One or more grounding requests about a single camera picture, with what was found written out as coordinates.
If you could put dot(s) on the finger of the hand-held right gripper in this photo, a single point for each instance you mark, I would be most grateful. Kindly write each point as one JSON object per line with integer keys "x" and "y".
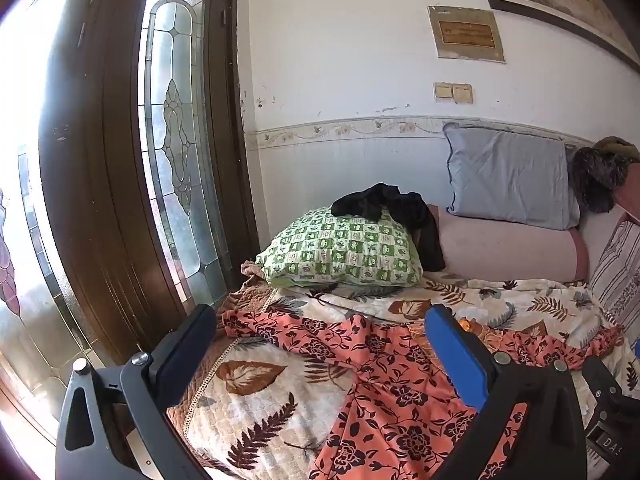
{"x": 600, "y": 380}

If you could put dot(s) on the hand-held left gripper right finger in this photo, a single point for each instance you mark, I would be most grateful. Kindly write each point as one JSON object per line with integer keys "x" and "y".
{"x": 457, "y": 355}

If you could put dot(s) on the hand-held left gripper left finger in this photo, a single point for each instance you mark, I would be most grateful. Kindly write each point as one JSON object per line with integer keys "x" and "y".
{"x": 187, "y": 347}

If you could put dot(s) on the orange floral garment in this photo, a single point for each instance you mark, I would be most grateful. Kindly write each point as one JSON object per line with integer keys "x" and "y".
{"x": 390, "y": 375}

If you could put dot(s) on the leaf print blanket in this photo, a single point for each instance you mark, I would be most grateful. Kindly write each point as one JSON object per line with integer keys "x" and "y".
{"x": 260, "y": 410}

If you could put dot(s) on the striped pillow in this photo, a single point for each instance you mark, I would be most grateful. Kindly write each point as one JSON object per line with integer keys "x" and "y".
{"x": 620, "y": 270}

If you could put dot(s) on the pink bolster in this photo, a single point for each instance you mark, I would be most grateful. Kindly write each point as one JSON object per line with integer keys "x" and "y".
{"x": 505, "y": 250}

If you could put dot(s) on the pink cloth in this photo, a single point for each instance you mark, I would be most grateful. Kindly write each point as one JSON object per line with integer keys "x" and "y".
{"x": 600, "y": 235}

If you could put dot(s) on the green checkered pillow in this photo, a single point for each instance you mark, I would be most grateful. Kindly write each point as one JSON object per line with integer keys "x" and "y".
{"x": 345, "y": 250}

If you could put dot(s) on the black garment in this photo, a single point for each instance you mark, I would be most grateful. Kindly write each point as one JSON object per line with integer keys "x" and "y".
{"x": 375, "y": 202}

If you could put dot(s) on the grey-blue pillow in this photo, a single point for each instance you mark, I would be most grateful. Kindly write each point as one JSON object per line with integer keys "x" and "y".
{"x": 510, "y": 175}

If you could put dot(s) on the brown wooden glass-panel door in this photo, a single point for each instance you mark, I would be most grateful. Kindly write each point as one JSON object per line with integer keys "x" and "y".
{"x": 85, "y": 185}
{"x": 30, "y": 240}

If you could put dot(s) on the dark furry cloth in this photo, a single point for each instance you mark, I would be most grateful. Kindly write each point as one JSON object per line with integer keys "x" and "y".
{"x": 595, "y": 175}

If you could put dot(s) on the brown cloth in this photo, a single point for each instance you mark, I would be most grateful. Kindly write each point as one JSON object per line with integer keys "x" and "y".
{"x": 617, "y": 146}

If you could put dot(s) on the beige light switch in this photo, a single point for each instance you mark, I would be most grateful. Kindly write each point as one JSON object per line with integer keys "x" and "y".
{"x": 443, "y": 91}
{"x": 462, "y": 93}

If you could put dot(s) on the wall plaque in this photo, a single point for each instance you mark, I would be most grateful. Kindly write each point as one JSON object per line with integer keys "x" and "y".
{"x": 467, "y": 35}

